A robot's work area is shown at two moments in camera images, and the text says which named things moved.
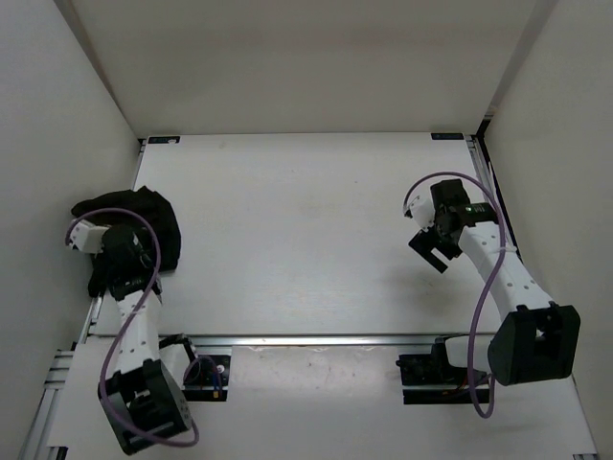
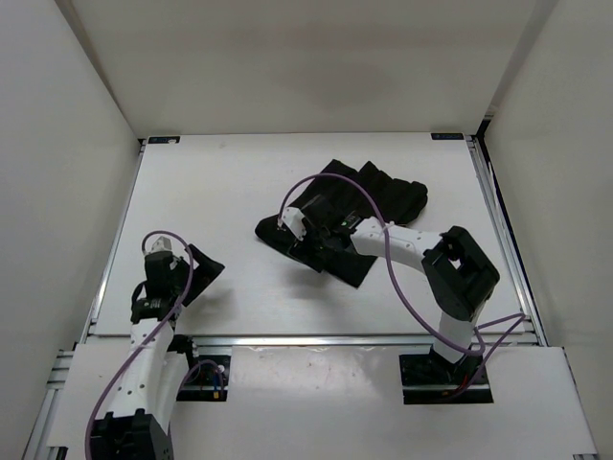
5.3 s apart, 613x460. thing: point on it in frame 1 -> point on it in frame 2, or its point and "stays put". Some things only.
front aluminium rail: [317, 339] stays put
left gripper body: [141, 236] -> [182, 270]
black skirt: [147, 213] -> [369, 193]
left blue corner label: [163, 139] stays put
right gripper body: [445, 242] -> [315, 243]
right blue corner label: [447, 136] stays put
